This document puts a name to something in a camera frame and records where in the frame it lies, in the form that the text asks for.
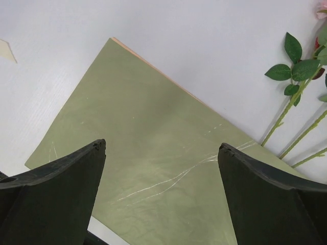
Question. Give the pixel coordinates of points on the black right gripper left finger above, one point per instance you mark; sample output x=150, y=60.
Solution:
x=53, y=203

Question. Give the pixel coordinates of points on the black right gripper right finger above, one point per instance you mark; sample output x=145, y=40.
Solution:
x=268, y=205

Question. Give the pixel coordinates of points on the green wrapping paper sheet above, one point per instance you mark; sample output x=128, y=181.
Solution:
x=161, y=182

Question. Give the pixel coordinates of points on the cream ribbon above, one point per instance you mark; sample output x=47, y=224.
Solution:
x=6, y=52

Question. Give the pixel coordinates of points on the white rose stem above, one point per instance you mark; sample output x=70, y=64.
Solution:
x=320, y=153

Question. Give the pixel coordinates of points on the pink rose stem middle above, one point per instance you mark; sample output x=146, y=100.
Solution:
x=303, y=134

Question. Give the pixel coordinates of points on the pink rose stem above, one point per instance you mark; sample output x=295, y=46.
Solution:
x=300, y=73
x=303, y=134

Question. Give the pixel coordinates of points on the pink rose stem left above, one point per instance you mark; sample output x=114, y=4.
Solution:
x=300, y=73

